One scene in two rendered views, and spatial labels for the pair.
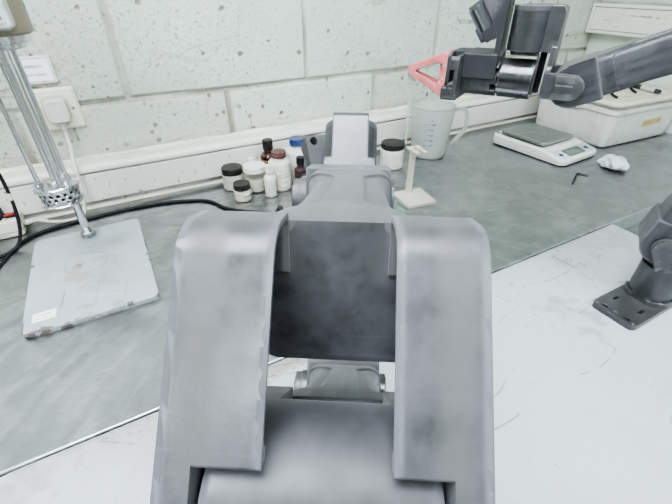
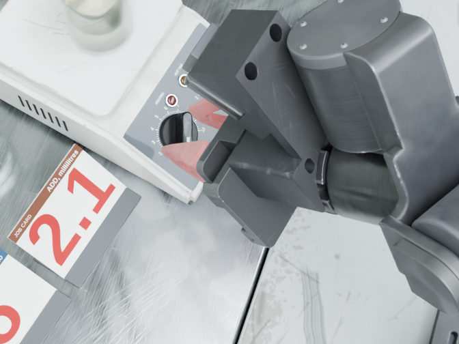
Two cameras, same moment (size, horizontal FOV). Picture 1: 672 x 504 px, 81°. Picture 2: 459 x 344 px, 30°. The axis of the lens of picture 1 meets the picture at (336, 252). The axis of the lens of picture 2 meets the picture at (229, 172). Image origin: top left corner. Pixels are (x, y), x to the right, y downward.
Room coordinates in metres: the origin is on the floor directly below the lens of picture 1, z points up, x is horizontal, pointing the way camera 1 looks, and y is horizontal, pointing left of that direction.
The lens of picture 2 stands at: (0.33, 0.17, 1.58)
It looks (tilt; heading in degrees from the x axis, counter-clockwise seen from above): 70 degrees down; 311
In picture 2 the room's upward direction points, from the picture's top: 7 degrees clockwise
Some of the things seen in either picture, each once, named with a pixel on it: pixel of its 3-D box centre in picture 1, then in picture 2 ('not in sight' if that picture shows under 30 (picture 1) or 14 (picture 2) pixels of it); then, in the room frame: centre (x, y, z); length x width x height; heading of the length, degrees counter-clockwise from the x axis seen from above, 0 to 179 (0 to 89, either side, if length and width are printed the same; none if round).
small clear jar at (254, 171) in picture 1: (255, 177); not in sight; (0.94, 0.21, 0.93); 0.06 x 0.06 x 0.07
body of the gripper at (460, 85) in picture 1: (477, 75); not in sight; (0.69, -0.23, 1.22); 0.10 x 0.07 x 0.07; 149
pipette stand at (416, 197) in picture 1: (416, 175); not in sight; (0.88, -0.19, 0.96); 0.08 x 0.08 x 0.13; 20
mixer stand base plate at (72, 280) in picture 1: (91, 267); not in sight; (0.59, 0.46, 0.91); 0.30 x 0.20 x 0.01; 29
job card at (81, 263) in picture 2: not in sight; (76, 216); (0.53, 0.11, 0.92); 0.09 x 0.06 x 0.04; 107
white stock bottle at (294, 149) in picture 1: (298, 159); not in sight; (1.00, 0.10, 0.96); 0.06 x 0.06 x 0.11
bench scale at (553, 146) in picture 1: (543, 142); not in sight; (1.23, -0.66, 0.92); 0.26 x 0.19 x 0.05; 32
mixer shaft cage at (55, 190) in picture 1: (31, 127); not in sight; (0.60, 0.47, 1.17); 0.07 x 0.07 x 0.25
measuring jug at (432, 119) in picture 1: (435, 130); not in sight; (1.19, -0.30, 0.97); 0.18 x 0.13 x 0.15; 85
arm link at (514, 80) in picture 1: (517, 74); not in sight; (0.66, -0.28, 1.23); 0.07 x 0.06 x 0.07; 59
